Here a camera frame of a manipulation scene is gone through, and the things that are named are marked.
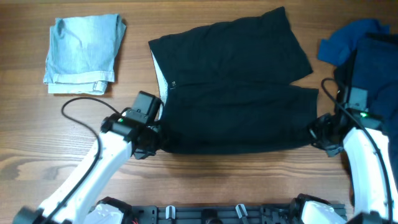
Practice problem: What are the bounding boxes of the black shorts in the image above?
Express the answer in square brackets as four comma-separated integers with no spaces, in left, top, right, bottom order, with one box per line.
[149,7,318,154]

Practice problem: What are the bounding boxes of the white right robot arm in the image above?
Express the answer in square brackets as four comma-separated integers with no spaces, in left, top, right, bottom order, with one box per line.
[308,87,397,223]

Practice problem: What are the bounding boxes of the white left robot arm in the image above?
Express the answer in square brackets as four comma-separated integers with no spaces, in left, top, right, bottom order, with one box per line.
[13,91,163,223]

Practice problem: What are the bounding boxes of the dark blue garment pile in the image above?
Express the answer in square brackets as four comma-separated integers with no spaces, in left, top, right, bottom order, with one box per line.
[317,19,397,180]

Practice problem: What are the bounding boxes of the folded light blue denim garment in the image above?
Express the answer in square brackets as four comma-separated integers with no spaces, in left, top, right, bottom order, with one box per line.
[44,14,126,95]

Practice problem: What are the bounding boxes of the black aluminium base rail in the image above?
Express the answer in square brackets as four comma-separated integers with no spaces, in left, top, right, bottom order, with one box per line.
[70,203,348,224]

